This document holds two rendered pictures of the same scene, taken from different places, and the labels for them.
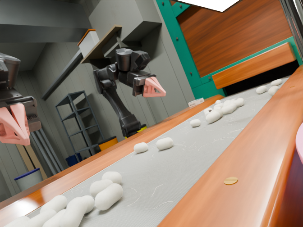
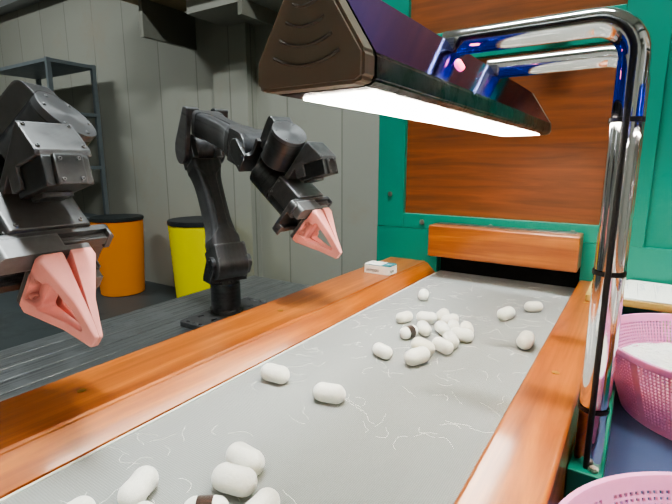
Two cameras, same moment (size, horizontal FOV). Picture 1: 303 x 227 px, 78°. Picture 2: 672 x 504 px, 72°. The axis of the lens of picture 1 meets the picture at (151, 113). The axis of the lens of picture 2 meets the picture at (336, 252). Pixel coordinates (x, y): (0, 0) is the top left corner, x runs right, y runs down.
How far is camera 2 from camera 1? 0.21 m
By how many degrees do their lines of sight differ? 15
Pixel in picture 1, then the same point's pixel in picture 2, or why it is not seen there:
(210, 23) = not seen: hidden behind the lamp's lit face
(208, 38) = (454, 145)
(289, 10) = (599, 300)
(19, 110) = (88, 266)
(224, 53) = (468, 191)
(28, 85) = not seen: outside the picture
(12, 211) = (24, 460)
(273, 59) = (544, 253)
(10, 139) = (52, 317)
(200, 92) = (393, 240)
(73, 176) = (138, 403)
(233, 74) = (469, 243)
